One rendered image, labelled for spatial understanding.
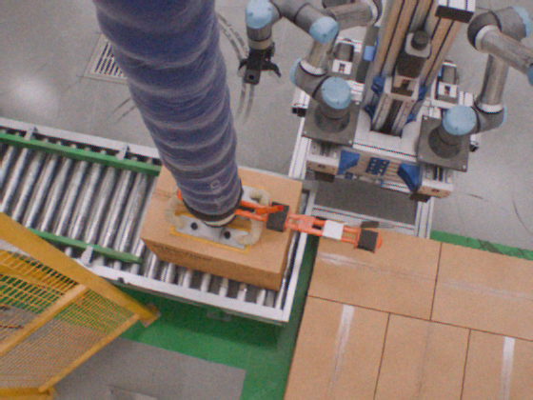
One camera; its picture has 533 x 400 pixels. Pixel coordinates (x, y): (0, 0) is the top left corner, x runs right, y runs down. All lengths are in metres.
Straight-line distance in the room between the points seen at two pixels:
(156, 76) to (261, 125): 2.36
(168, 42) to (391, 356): 1.89
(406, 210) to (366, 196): 0.24
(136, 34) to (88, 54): 2.97
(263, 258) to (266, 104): 1.57
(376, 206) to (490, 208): 0.81
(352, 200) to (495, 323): 1.03
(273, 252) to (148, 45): 1.30
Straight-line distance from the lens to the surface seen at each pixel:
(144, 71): 1.07
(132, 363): 3.11
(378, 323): 2.51
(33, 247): 1.63
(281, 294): 2.48
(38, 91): 3.91
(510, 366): 2.69
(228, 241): 2.11
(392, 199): 3.04
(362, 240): 1.99
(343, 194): 3.00
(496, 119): 2.18
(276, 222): 1.99
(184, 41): 1.00
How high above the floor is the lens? 3.00
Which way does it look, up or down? 70 degrees down
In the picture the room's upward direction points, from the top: 1 degrees counter-clockwise
